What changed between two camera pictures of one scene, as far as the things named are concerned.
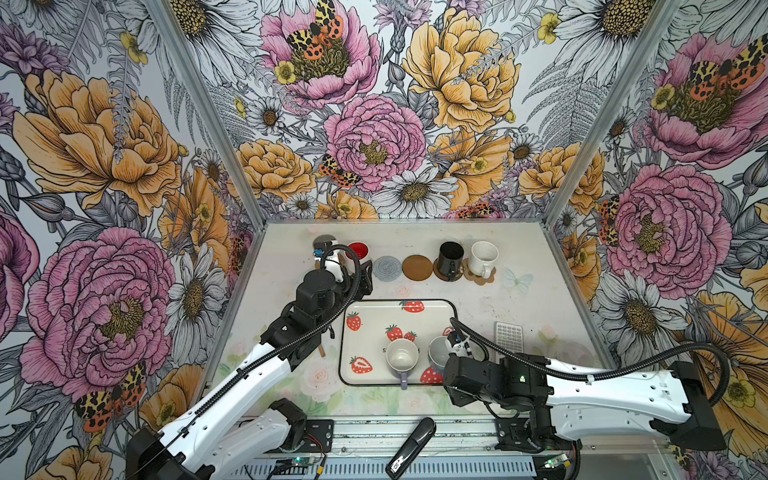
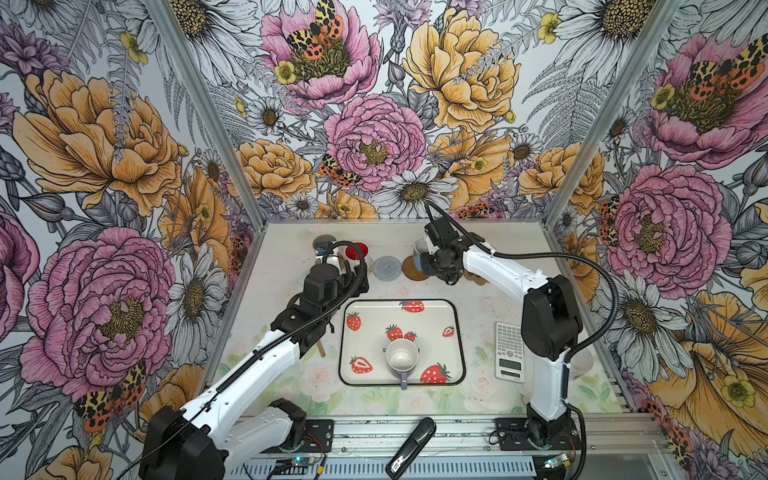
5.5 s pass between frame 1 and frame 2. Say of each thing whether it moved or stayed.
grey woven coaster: stayed
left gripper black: stayed
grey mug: stayed
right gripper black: moved
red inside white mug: stayed
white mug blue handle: moved
